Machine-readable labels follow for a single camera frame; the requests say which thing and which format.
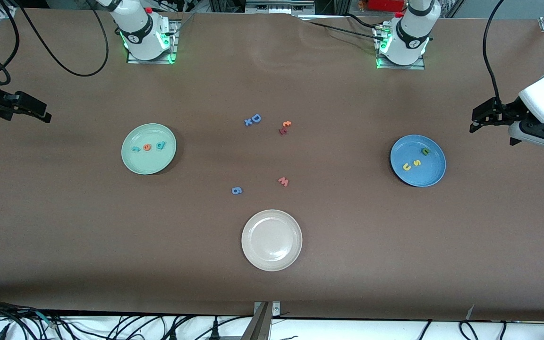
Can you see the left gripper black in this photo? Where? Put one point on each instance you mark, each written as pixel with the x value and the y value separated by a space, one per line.
pixel 508 113

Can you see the teal foam letter d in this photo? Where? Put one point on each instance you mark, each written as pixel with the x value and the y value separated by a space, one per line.
pixel 161 146

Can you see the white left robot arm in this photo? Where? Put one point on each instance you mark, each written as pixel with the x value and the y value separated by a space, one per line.
pixel 411 38

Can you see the blue plate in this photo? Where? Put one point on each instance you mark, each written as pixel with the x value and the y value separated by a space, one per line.
pixel 418 177

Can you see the light green plate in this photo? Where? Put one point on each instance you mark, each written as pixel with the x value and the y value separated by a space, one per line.
pixel 148 163

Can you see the brown table cover sheet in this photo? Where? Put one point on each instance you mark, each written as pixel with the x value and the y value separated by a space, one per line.
pixel 64 236

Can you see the red box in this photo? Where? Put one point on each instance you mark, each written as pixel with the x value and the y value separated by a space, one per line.
pixel 385 4

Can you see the pink foam letter w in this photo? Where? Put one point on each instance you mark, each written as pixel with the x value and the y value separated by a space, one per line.
pixel 284 182

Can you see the blue foam letter g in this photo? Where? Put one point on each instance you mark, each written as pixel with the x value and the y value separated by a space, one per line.
pixel 236 192

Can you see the blue foam letter D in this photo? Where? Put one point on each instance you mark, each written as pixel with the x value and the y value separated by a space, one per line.
pixel 258 118

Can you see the beige plate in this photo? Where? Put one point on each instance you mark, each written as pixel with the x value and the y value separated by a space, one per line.
pixel 271 240

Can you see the grey aluminium profile beam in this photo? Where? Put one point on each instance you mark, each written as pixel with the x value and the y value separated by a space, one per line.
pixel 260 328

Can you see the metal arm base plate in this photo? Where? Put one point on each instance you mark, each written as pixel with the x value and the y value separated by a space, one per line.
pixel 175 34
pixel 418 66

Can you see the small grey metal bracket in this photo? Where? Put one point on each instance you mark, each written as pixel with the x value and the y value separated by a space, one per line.
pixel 276 309

